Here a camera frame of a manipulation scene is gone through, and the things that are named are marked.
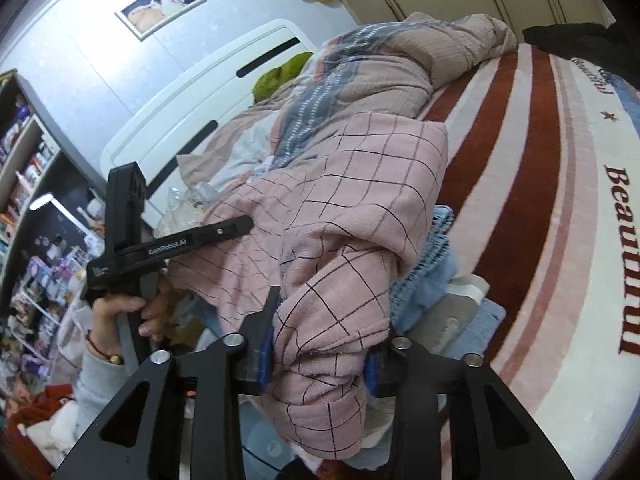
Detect light blue folded clothes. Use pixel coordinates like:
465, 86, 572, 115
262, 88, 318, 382
390, 205, 506, 359

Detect pink checked pants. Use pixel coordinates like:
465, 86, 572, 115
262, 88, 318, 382
168, 113, 448, 460

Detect green pillow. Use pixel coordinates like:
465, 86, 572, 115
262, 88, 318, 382
252, 51, 314, 103

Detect white headboard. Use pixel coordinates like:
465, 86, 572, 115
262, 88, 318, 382
100, 18, 318, 228

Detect striped dotted bed blanket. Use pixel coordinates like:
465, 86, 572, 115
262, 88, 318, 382
426, 44, 639, 479

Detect pink ribbed duvet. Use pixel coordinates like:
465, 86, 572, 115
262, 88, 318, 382
178, 12, 518, 193

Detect framed wall photo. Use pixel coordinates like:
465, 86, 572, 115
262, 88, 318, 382
115, 0, 207, 41

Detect grey star-print left sleeve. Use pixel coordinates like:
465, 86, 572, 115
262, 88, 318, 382
74, 350, 129, 437

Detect shelf with toiletries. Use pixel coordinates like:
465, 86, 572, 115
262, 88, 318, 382
1, 70, 99, 415

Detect black clothing pile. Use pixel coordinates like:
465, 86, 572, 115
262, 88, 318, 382
523, 23, 639, 89

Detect left hand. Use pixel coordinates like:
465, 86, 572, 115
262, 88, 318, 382
88, 278, 174, 365

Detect red wrist bracelet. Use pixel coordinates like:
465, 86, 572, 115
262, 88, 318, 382
83, 328, 125, 366

